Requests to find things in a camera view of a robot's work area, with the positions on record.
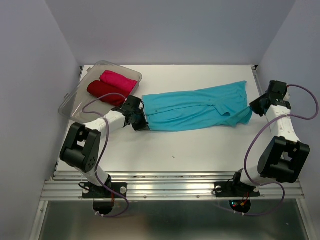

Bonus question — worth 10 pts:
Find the dark red rolled shirt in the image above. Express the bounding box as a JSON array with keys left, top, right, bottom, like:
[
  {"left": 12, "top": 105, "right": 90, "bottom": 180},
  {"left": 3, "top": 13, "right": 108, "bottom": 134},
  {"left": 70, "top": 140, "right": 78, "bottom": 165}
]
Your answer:
[{"left": 87, "top": 80, "right": 130, "bottom": 107}]

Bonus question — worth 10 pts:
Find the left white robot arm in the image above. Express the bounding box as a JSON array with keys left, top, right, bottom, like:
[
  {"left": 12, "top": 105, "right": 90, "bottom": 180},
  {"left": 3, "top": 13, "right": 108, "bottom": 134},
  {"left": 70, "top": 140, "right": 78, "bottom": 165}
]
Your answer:
[{"left": 59, "top": 95, "right": 150, "bottom": 197}]

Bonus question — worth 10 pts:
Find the aluminium mounting rail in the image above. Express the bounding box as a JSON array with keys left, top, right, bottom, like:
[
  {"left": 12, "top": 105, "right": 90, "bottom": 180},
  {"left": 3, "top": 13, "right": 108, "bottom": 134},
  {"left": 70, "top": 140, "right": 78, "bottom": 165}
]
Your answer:
[{"left": 41, "top": 171, "right": 307, "bottom": 201}]

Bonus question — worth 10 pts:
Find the turquoise t shirt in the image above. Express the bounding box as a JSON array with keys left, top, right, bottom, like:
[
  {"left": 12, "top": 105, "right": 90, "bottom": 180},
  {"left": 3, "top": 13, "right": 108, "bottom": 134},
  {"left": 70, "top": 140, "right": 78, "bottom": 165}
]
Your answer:
[{"left": 142, "top": 81, "right": 253, "bottom": 132}]

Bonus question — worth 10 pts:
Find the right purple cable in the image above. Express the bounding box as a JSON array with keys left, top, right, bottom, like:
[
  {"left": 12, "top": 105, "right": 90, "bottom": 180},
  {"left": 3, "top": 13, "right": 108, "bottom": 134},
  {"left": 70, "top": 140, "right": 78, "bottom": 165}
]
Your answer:
[{"left": 214, "top": 84, "right": 320, "bottom": 218}]

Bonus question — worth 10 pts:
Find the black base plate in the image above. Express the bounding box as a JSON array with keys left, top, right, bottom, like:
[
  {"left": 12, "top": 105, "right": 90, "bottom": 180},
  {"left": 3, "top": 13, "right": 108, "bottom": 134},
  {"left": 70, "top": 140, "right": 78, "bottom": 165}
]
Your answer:
[
  {"left": 212, "top": 172, "right": 260, "bottom": 198},
  {"left": 78, "top": 182, "right": 128, "bottom": 200}
]

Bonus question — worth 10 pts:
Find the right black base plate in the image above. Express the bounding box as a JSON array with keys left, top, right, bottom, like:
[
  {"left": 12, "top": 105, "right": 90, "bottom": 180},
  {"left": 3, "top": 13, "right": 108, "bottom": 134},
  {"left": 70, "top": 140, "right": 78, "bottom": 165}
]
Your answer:
[{"left": 212, "top": 172, "right": 260, "bottom": 198}]

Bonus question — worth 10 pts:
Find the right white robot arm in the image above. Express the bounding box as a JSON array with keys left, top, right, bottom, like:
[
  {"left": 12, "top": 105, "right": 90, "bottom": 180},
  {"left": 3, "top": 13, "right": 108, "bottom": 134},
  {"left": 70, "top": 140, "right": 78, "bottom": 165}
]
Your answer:
[{"left": 230, "top": 80, "right": 310, "bottom": 195}]

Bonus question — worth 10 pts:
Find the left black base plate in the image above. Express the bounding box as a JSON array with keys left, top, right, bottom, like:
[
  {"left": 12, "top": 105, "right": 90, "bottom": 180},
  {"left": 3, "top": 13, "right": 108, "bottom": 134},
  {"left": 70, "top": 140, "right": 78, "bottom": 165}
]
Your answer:
[{"left": 78, "top": 182, "right": 128, "bottom": 200}]

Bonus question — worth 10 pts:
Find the pink rolled shirt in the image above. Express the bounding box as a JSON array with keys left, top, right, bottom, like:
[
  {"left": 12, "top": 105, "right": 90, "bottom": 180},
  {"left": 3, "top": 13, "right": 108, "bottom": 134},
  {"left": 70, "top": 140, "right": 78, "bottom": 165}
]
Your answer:
[{"left": 99, "top": 70, "right": 138, "bottom": 92}]

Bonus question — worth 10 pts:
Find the clear plastic bin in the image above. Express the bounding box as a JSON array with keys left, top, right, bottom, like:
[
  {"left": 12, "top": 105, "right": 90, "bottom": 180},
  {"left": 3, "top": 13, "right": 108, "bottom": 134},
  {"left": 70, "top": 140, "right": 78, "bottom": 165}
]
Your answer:
[{"left": 58, "top": 60, "right": 143, "bottom": 124}]

